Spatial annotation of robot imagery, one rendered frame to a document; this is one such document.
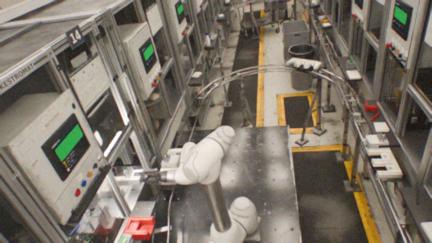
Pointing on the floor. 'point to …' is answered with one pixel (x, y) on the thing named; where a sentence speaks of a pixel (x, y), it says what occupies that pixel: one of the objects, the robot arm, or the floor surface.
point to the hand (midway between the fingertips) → (139, 176)
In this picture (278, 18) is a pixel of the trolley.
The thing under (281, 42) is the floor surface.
